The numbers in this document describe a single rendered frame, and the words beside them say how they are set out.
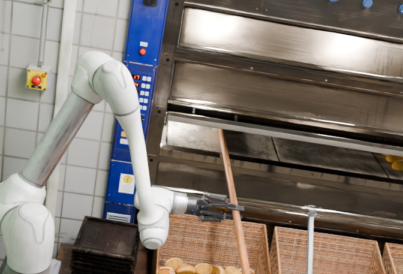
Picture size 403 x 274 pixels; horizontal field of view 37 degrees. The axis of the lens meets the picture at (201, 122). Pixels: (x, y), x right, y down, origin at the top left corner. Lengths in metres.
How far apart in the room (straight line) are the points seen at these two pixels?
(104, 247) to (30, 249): 0.72
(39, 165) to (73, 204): 0.88
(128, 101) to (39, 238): 0.56
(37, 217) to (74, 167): 0.92
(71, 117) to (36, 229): 0.42
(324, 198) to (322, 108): 0.50
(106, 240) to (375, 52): 1.53
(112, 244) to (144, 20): 1.03
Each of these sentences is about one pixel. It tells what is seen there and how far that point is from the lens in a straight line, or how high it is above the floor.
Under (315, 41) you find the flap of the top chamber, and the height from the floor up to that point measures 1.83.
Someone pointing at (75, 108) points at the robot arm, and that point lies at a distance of 2.26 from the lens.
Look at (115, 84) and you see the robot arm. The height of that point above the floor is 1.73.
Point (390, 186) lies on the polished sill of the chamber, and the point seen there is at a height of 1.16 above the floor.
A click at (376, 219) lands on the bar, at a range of 2.86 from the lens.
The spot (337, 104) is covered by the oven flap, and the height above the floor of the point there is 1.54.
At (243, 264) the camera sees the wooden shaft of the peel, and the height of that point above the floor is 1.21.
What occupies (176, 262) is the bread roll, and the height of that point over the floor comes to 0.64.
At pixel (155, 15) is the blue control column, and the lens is 2.73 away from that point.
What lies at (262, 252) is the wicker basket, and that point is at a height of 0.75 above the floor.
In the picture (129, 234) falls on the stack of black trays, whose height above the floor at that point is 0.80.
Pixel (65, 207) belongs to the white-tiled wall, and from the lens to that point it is 3.18.
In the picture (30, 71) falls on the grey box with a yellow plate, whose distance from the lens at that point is 2.83.
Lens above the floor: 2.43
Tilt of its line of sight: 22 degrees down
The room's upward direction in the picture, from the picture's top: 11 degrees clockwise
